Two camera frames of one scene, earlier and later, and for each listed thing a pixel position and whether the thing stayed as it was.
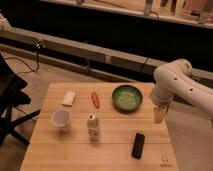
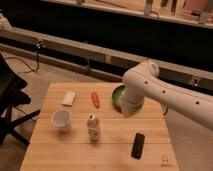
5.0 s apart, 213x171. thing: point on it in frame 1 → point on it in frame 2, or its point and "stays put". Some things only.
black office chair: x=11 y=97 stays put
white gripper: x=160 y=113 → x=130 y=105
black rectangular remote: x=138 y=146 stays put
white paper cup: x=61 y=119 stays put
